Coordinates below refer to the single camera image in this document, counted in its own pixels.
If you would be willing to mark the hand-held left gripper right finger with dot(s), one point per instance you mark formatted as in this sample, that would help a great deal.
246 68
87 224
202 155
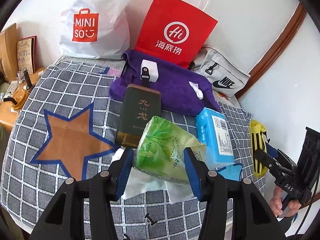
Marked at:
192 175

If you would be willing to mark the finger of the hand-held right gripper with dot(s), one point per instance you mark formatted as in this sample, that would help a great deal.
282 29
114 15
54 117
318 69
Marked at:
277 155
268 162

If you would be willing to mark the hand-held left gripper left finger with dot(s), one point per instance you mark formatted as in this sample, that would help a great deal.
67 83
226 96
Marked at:
123 172

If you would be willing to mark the white cloth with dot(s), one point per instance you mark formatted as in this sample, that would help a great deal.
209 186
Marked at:
117 153

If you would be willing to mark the yellow striped sock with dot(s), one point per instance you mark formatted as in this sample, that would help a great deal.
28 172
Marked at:
257 145

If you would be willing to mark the light green cloth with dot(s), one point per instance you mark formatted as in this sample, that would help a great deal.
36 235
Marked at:
150 185

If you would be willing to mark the green tissue pack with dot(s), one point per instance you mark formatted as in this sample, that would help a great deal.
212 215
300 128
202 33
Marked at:
165 150

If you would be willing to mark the white tissue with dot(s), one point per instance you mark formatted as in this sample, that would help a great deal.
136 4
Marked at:
196 90

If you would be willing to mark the purple towel tray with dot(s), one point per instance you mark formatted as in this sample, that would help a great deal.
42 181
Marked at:
172 90

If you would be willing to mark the white block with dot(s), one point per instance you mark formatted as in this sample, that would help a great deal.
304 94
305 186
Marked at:
152 68

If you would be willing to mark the person's right hand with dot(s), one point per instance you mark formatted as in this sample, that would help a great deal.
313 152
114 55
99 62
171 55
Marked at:
278 205

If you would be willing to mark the blue tissue pack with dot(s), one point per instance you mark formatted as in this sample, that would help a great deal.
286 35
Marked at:
215 135

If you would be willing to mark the dark green box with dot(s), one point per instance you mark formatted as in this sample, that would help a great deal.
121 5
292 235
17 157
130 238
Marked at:
138 115

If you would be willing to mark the grey checkered star blanket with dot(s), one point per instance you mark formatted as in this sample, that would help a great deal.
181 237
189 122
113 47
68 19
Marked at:
50 130

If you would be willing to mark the grey waist bag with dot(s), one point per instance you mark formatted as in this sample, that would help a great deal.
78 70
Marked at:
222 75

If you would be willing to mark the wooden nightstand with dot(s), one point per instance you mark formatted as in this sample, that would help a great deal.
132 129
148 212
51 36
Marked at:
10 115

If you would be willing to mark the amber glass ashtray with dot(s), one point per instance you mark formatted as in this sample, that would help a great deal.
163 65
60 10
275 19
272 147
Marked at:
18 97

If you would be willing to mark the small black bottle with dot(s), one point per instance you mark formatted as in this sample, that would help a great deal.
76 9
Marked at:
27 78

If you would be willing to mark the red paper bag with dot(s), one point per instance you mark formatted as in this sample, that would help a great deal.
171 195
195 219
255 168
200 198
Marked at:
175 30

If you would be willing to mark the white plastic shopping bag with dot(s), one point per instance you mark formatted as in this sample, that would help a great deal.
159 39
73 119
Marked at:
95 25

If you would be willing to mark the illustrated notebook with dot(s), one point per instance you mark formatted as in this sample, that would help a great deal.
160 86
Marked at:
26 55

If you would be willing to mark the wooden headboard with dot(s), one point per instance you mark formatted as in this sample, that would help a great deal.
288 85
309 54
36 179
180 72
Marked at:
7 52

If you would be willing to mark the brown wooden door frame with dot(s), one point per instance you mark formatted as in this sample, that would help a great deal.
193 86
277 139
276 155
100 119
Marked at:
275 55

